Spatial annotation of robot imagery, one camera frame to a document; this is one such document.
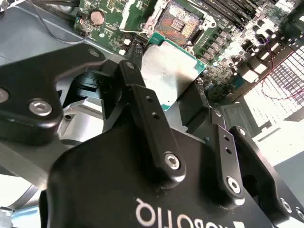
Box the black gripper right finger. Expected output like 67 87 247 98
180 82 293 224

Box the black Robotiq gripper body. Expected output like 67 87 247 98
39 128 276 228

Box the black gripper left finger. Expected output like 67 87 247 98
0 43 187 190

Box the silver green CPU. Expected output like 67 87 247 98
139 32 207 112

